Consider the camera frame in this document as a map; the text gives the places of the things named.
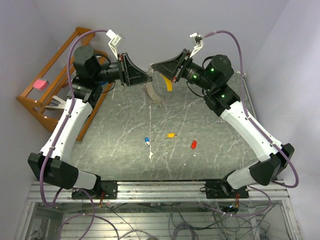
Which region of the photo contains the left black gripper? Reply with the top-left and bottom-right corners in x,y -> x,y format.
93,53 -> 154,87

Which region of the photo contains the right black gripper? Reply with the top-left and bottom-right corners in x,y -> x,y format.
152,48 -> 215,93

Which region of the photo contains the large keyring yellow handle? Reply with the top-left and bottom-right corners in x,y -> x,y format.
141,63 -> 174,107

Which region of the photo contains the blue tag key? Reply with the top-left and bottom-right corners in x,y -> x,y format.
144,137 -> 153,147

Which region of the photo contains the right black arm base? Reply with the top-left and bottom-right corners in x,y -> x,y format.
199,179 -> 249,199

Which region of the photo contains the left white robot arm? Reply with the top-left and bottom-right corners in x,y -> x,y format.
27,45 -> 152,199

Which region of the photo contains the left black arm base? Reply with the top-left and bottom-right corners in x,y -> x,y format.
71,180 -> 118,200

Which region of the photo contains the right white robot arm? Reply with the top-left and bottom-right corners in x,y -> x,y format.
150,49 -> 295,198

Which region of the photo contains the yellow tag key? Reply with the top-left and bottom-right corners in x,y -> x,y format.
166,133 -> 178,139

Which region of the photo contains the red tag key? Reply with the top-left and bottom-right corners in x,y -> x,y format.
190,140 -> 197,150

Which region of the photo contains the wooden tiered rack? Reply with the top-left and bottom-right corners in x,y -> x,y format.
16,26 -> 115,142

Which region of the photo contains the pink eraser block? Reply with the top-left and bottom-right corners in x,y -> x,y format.
32,78 -> 49,91

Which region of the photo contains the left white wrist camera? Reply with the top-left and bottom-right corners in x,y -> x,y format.
106,29 -> 125,61

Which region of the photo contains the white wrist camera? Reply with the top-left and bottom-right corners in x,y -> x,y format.
189,32 -> 205,58
106,29 -> 125,61

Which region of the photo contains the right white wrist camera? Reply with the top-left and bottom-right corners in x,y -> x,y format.
189,32 -> 205,58

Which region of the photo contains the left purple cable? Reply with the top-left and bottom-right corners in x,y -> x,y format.
39,29 -> 110,240

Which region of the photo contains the aluminium frame rail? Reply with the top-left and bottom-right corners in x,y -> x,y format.
26,179 -> 291,203

